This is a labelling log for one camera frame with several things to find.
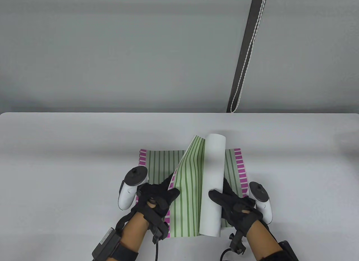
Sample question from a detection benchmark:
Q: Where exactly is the black wrist sensor bracket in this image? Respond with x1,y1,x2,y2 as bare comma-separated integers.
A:
228,232,248,255
151,222,170,245

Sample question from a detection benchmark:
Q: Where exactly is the person's right hand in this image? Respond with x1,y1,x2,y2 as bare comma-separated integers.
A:
209,177,264,237

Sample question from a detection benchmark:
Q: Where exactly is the person's left forearm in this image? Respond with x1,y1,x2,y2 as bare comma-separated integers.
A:
121,211,149,254

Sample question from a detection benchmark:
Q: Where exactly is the white looped blind cord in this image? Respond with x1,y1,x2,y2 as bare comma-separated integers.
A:
230,0,270,113

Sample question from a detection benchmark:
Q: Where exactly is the green striped wrapping paper sheet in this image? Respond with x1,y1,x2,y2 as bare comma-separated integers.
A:
136,134,250,239

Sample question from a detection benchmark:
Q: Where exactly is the dark vertical wall strip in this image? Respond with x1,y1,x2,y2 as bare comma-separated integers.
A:
226,0,267,113

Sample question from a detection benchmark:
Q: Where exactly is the person's left hand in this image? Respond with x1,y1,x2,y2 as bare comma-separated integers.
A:
136,174,180,225

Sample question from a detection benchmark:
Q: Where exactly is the person's right forearm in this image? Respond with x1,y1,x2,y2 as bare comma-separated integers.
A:
246,220,282,260

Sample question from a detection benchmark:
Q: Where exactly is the white and black controller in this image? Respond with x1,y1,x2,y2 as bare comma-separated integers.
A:
118,166,149,211
249,181,273,224

